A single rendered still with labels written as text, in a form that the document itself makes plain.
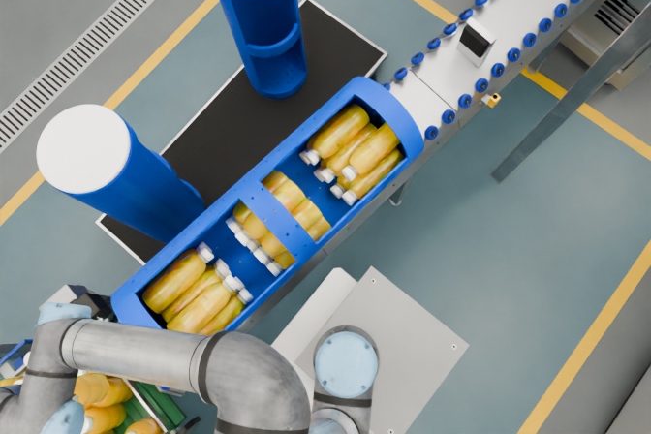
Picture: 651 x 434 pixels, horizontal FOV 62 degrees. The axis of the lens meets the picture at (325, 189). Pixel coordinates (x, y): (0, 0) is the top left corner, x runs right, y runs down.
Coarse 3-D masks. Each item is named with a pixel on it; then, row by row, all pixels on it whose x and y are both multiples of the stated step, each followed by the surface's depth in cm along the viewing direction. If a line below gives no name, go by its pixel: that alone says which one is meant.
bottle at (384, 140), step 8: (384, 128) 147; (376, 136) 146; (384, 136) 146; (392, 136) 146; (368, 144) 146; (376, 144) 145; (384, 144) 146; (392, 144) 147; (360, 152) 145; (368, 152) 145; (376, 152) 145; (384, 152) 146; (352, 160) 146; (360, 160) 145; (368, 160) 145; (376, 160) 146; (352, 168) 145; (360, 168) 145; (368, 168) 146
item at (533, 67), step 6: (570, 24) 230; (564, 30) 233; (558, 36) 239; (552, 42) 244; (558, 42) 248; (546, 48) 251; (552, 48) 251; (540, 54) 257; (546, 54) 254; (534, 60) 264; (540, 60) 261; (528, 66) 273; (534, 66) 267; (540, 66) 268; (528, 72) 273; (534, 72) 272
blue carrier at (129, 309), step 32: (352, 96) 142; (384, 96) 140; (416, 128) 141; (288, 160) 158; (256, 192) 135; (320, 192) 162; (192, 224) 139; (224, 224) 155; (288, 224) 133; (160, 256) 136; (224, 256) 157; (128, 288) 133; (256, 288) 152; (128, 320) 127; (160, 320) 153
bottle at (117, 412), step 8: (96, 408) 140; (104, 408) 142; (112, 408) 146; (120, 408) 150; (88, 416) 136; (96, 416) 138; (104, 416) 140; (112, 416) 144; (120, 416) 149; (96, 424) 137; (104, 424) 139; (112, 424) 144; (120, 424) 151; (88, 432) 136; (96, 432) 137
